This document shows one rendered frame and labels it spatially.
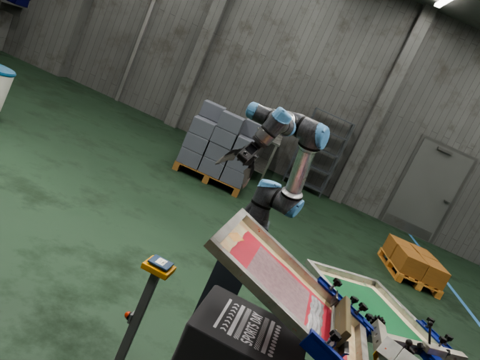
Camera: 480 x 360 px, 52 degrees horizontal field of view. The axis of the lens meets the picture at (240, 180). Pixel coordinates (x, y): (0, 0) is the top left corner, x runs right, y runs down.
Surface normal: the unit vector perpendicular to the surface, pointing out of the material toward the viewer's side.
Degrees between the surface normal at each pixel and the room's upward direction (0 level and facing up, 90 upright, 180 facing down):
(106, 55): 90
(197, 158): 90
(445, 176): 90
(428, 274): 90
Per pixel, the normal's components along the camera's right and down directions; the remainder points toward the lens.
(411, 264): -0.03, 0.22
